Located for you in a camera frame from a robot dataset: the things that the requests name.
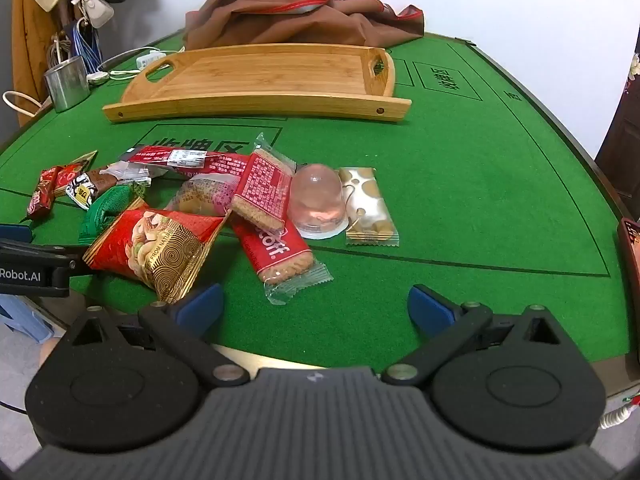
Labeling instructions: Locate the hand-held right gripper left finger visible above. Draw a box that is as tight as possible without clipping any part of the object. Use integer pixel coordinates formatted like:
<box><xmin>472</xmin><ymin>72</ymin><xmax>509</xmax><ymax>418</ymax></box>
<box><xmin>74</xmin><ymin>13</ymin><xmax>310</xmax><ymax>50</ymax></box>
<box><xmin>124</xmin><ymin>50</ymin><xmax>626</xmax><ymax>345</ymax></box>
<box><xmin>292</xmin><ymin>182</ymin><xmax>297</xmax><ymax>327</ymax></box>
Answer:
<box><xmin>65</xmin><ymin>282</ymin><xmax>251</xmax><ymax>388</ymax></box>

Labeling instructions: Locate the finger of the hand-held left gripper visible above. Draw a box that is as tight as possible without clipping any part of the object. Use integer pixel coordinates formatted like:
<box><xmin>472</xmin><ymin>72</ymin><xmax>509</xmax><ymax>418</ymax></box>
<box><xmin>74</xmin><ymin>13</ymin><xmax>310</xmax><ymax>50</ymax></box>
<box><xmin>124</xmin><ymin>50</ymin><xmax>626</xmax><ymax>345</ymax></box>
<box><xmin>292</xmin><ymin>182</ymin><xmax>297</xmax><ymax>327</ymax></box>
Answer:
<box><xmin>0</xmin><ymin>224</ymin><xmax>35</xmax><ymax>242</ymax></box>
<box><xmin>0</xmin><ymin>241</ymin><xmax>95</xmax><ymax>276</ymax></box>

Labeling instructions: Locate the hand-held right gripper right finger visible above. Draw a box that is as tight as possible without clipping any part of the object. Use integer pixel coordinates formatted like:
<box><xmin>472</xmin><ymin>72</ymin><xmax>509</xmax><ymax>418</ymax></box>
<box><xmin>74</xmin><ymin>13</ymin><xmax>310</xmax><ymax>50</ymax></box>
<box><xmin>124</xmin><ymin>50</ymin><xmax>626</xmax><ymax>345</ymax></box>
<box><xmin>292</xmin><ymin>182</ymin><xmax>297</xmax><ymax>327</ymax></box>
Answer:
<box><xmin>381</xmin><ymin>284</ymin><xmax>576</xmax><ymax>386</ymax></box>

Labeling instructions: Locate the dark red candy packet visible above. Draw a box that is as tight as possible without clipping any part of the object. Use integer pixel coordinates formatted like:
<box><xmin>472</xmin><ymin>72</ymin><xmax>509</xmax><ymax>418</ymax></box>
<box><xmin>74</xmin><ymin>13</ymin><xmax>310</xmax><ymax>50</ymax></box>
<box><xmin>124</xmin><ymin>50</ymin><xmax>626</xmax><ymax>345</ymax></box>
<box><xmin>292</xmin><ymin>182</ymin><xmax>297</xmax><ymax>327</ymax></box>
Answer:
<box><xmin>21</xmin><ymin>166</ymin><xmax>63</xmax><ymax>222</ymax></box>

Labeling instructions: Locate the green snack packet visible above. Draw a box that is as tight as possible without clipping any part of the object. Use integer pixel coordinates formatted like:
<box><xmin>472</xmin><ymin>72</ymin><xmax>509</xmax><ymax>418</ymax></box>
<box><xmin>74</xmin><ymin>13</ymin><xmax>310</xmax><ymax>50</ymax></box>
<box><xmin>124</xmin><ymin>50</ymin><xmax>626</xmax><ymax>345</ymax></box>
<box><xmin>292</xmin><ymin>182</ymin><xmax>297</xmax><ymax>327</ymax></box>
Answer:
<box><xmin>78</xmin><ymin>184</ymin><xmax>150</xmax><ymax>246</ymax></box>

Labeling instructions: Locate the red gold candy packet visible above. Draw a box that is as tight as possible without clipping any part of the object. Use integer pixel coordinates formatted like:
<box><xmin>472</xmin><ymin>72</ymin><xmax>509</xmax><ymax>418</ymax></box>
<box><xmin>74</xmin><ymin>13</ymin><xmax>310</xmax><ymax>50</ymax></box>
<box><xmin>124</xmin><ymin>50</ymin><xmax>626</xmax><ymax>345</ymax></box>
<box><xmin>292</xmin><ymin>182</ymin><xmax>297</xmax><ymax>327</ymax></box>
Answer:
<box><xmin>54</xmin><ymin>150</ymin><xmax>99</xmax><ymax>198</ymax></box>

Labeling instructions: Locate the red gold nut packet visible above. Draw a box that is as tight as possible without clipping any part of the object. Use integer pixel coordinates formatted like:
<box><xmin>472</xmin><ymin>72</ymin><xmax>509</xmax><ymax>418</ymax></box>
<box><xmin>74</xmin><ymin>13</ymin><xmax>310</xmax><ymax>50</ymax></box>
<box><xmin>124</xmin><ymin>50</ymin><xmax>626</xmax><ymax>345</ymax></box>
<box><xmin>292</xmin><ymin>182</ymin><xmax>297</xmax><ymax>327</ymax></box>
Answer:
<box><xmin>82</xmin><ymin>206</ymin><xmax>232</xmax><ymax>304</ymax></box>

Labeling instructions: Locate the brown white snack packet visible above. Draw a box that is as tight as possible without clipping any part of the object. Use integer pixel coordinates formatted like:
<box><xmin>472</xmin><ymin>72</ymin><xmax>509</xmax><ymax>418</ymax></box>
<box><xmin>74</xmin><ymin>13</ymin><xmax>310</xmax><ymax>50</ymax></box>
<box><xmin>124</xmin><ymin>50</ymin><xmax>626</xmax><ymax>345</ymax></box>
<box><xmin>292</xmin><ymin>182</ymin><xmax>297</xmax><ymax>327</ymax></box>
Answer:
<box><xmin>65</xmin><ymin>161</ymin><xmax>152</xmax><ymax>210</ymax></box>

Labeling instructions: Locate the red biscuit packet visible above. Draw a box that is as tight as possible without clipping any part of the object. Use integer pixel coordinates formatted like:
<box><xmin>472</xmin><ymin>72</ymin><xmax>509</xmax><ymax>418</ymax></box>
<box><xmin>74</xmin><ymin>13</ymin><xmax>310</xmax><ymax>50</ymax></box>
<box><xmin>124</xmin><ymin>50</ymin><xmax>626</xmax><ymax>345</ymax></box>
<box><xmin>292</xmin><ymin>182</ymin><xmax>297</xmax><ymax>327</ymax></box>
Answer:
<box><xmin>231</xmin><ymin>215</ymin><xmax>335</xmax><ymax>306</ymax></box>
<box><xmin>229</xmin><ymin>132</ymin><xmax>297</xmax><ymax>234</ymax></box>

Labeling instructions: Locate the mixed colour candy packet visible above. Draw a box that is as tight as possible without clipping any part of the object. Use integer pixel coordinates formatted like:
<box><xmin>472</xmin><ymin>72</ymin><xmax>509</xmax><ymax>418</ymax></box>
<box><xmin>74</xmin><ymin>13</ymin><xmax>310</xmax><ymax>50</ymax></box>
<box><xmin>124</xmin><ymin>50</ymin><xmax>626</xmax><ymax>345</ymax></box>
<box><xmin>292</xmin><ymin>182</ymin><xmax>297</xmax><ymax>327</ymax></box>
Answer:
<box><xmin>164</xmin><ymin>172</ymin><xmax>241</xmax><ymax>217</ymax></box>

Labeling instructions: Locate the gold spotted white packet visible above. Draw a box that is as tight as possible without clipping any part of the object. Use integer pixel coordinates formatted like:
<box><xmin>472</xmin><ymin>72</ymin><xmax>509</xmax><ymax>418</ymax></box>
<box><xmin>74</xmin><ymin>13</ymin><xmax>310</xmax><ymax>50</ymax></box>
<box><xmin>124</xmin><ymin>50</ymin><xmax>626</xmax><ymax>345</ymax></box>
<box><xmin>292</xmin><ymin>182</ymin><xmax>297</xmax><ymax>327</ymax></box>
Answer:
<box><xmin>337</xmin><ymin>166</ymin><xmax>401</xmax><ymax>248</ymax></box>

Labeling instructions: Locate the long red stick packet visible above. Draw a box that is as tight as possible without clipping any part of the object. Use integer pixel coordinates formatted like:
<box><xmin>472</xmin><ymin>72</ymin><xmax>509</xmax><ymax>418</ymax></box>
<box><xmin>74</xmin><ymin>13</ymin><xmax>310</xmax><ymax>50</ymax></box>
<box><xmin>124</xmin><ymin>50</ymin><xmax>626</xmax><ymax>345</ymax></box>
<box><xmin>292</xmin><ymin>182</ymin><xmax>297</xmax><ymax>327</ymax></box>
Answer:
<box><xmin>122</xmin><ymin>144</ymin><xmax>251</xmax><ymax>178</ymax></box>

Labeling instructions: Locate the pink jelly cup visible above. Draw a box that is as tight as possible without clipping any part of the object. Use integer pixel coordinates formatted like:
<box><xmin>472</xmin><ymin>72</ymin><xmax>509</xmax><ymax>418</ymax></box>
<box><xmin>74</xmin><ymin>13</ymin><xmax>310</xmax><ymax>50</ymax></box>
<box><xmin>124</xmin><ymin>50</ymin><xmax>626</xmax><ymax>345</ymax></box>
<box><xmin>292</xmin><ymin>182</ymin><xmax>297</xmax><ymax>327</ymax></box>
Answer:
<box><xmin>290</xmin><ymin>162</ymin><xmax>349</xmax><ymax>239</ymax></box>

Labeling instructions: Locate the wooden tray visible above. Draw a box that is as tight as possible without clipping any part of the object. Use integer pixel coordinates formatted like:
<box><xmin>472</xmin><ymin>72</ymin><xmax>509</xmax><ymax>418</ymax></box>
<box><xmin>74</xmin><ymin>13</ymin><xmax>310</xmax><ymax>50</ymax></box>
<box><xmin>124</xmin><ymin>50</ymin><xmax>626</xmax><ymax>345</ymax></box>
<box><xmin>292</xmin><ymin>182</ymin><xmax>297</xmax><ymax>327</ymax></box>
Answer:
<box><xmin>102</xmin><ymin>44</ymin><xmax>412</xmax><ymax>123</ymax></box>

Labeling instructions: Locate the light blue plastic stool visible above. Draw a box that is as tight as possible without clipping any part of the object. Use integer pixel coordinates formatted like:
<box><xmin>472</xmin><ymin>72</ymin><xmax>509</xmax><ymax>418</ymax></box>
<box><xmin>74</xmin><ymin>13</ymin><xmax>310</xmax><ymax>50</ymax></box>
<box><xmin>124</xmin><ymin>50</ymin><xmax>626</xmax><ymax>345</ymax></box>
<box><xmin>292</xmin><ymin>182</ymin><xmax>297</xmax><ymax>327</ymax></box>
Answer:
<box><xmin>0</xmin><ymin>294</ymin><xmax>56</xmax><ymax>343</ymax></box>

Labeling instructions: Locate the white paper bag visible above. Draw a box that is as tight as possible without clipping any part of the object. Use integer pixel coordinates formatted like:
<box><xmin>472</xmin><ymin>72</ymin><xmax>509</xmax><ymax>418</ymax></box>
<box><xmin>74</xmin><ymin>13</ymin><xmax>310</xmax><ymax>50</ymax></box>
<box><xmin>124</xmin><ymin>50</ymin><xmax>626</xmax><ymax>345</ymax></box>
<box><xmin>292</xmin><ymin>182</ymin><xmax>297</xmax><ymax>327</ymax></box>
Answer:
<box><xmin>2</xmin><ymin>91</ymin><xmax>53</xmax><ymax>113</ymax></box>

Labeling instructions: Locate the metal cup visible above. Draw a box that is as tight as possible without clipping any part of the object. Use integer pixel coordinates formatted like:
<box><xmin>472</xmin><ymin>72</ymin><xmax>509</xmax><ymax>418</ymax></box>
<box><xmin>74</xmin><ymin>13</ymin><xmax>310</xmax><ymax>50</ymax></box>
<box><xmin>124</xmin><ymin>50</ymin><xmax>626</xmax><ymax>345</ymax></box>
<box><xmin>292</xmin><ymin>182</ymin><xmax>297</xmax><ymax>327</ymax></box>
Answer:
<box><xmin>44</xmin><ymin>55</ymin><xmax>92</xmax><ymax>113</ymax></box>

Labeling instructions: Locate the small white handbag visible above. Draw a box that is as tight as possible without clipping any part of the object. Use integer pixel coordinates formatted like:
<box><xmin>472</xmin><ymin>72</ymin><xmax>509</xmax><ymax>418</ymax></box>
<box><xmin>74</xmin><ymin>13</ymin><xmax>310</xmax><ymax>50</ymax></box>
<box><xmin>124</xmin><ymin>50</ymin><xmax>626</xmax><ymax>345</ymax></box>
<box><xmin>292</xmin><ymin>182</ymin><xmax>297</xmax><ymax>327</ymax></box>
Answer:
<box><xmin>70</xmin><ymin>0</ymin><xmax>115</xmax><ymax>28</ymax></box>

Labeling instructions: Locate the dark wooden door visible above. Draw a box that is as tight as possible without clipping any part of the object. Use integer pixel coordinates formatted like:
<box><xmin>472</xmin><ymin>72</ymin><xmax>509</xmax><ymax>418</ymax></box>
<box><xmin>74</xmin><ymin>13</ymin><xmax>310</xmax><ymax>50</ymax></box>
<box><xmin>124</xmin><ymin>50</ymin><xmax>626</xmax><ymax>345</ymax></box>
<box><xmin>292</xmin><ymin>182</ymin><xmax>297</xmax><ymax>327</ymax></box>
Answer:
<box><xmin>595</xmin><ymin>52</ymin><xmax>640</xmax><ymax>221</ymax></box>

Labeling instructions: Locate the brown cloth bag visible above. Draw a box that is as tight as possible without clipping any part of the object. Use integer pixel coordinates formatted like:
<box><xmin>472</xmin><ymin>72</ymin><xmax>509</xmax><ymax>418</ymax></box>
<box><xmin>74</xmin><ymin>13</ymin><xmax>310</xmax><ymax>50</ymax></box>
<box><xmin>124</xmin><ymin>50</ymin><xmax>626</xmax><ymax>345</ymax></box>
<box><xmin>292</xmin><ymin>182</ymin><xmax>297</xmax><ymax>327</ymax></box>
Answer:
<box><xmin>182</xmin><ymin>0</ymin><xmax>426</xmax><ymax>51</ymax></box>

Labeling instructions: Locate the white charger with cable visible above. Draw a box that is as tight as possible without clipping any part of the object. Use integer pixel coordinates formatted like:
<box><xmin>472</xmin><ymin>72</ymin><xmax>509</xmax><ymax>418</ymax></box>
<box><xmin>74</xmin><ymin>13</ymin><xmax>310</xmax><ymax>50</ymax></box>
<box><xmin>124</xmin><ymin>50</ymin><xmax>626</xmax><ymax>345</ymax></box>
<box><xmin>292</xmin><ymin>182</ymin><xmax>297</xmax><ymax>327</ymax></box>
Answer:
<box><xmin>97</xmin><ymin>47</ymin><xmax>186</xmax><ymax>81</ymax></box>

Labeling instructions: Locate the blue cord bundle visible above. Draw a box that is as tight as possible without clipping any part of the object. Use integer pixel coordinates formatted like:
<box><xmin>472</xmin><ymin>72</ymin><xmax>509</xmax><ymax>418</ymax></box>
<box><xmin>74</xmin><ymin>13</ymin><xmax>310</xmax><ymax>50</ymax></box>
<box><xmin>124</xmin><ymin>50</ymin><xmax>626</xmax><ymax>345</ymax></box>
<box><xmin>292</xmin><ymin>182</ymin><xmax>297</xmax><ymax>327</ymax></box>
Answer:
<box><xmin>72</xmin><ymin>17</ymin><xmax>101</xmax><ymax>73</ymax></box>

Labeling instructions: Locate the white coiled cord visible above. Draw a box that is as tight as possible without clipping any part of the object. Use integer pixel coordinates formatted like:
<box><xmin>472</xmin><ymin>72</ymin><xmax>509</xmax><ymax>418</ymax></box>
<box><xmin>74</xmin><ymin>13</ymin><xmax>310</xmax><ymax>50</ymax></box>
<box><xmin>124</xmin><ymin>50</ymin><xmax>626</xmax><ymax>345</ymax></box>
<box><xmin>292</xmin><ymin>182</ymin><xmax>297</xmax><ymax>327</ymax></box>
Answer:
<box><xmin>600</xmin><ymin>394</ymin><xmax>640</xmax><ymax>430</ymax></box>

